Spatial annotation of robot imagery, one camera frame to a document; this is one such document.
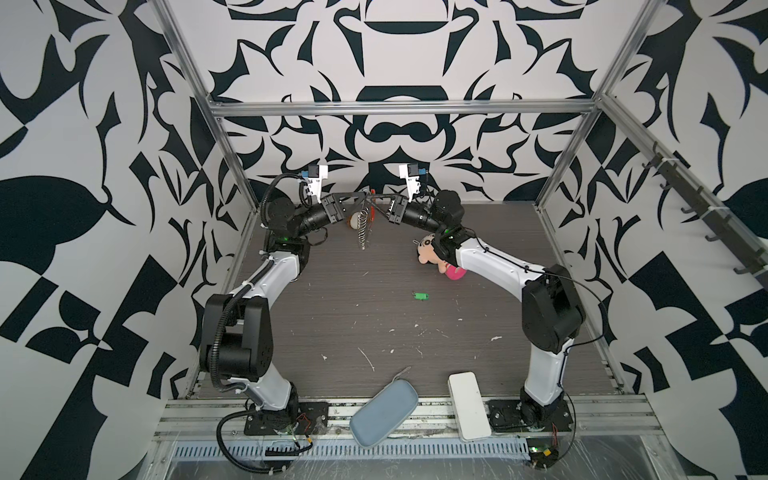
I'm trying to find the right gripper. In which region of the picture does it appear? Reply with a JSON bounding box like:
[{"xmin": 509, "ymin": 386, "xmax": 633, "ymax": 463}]
[{"xmin": 370, "ymin": 196, "xmax": 449, "ymax": 241}]

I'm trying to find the metal keyring with chain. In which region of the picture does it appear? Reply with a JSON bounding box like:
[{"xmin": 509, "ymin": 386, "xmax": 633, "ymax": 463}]
[{"xmin": 356, "ymin": 208, "xmax": 371, "ymax": 250}]

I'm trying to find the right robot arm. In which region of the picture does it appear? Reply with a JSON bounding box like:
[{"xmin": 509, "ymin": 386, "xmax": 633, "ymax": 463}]
[{"xmin": 364, "ymin": 190, "xmax": 585, "ymax": 428}]

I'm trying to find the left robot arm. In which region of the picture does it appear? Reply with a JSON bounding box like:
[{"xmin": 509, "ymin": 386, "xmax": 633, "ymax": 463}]
[{"xmin": 199, "ymin": 174, "xmax": 371, "ymax": 417}]

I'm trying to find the brown white plush toy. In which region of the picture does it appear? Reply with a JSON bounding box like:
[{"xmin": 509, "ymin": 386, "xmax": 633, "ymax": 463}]
[{"xmin": 347, "ymin": 212, "xmax": 362, "ymax": 230}]

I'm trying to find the pink plush doll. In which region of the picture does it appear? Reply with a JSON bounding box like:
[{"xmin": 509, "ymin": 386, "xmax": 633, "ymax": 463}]
[{"xmin": 414, "ymin": 234, "xmax": 467, "ymax": 281}]

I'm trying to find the grey glasses case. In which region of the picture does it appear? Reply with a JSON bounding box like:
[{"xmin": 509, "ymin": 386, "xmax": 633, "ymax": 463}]
[{"xmin": 349, "ymin": 379, "xmax": 419, "ymax": 448}]

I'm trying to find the white rectangular box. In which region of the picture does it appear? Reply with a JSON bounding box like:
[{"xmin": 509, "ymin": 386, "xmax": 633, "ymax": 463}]
[{"xmin": 448, "ymin": 372, "xmax": 492, "ymax": 442}]

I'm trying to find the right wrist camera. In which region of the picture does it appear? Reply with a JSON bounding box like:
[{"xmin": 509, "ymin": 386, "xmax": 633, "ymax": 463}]
[{"xmin": 398, "ymin": 163, "xmax": 426, "ymax": 202}]

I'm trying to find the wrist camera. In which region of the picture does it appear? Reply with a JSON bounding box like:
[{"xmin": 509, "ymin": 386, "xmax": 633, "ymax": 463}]
[
  {"xmin": 300, "ymin": 164, "xmax": 329, "ymax": 203},
  {"xmin": 398, "ymin": 163, "xmax": 426, "ymax": 202}
]

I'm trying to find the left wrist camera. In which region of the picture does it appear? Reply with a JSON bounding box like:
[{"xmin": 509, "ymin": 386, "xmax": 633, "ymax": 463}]
[{"xmin": 300, "ymin": 164, "xmax": 329, "ymax": 203}]

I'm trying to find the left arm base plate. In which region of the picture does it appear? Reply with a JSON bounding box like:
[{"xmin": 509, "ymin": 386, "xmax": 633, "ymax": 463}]
[{"xmin": 244, "ymin": 401, "xmax": 330, "ymax": 436}]

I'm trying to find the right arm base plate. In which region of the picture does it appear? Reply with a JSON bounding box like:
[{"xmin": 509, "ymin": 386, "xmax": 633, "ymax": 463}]
[{"xmin": 485, "ymin": 398, "xmax": 574, "ymax": 433}]

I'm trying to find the wall hook rack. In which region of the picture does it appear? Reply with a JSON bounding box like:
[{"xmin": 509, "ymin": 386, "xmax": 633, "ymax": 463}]
[{"xmin": 643, "ymin": 142, "xmax": 767, "ymax": 290}]

